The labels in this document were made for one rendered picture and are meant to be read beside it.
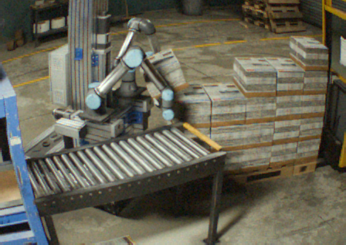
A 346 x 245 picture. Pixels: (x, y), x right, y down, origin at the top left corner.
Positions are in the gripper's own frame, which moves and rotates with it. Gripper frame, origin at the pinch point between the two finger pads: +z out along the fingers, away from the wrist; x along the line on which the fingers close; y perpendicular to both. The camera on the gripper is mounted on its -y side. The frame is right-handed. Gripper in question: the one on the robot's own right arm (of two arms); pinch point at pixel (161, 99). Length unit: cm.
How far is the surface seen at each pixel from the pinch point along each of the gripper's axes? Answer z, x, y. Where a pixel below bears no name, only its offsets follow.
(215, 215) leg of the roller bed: -86, -2, -59
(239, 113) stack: -6, -52, -34
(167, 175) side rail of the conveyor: -99, 14, -2
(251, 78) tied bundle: -5, -71, -11
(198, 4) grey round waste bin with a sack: 690, -158, -117
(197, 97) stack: 1.6, -24.9, -11.0
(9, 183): -109, 112, 39
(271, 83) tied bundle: -5, -87, -22
